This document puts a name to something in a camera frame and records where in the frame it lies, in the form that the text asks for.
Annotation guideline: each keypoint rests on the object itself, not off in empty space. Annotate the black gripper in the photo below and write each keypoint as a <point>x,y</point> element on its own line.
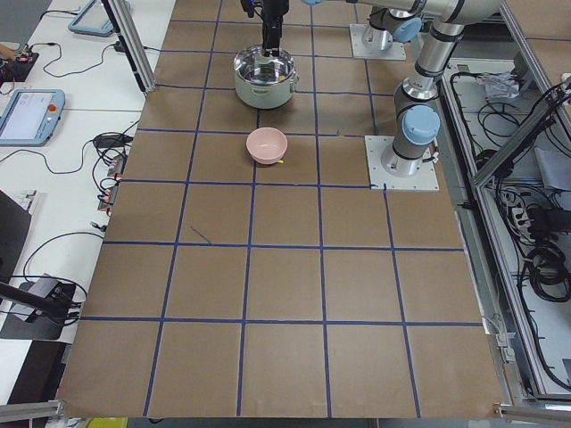
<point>273,13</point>

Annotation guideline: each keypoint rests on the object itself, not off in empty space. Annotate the glass pot lid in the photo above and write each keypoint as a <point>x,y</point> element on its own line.
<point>254,67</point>

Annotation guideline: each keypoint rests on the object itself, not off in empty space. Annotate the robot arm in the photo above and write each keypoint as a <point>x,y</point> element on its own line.
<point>272,13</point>
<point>417,122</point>

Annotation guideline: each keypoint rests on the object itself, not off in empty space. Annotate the pale green steel pot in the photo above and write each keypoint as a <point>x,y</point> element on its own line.
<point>266,97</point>

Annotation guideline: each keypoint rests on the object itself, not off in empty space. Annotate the pink bowl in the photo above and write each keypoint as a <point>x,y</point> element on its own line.
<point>267,146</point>

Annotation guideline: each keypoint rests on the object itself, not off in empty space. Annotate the blue teach pendant far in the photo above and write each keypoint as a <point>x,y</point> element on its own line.
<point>92,20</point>

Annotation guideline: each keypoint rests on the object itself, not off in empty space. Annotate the blue teach pendant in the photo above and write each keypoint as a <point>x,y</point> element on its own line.
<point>92,20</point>
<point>31,117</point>

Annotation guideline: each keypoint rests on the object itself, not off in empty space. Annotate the blue teach pendant near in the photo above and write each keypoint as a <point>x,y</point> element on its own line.
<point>31,117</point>

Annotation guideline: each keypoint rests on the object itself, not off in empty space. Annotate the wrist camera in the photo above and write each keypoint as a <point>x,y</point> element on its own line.
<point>249,7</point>

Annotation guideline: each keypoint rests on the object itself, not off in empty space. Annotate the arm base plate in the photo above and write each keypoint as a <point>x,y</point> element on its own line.
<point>388,172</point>
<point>369,43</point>

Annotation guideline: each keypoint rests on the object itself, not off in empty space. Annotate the aluminium frame post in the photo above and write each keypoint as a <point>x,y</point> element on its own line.
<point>124,26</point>

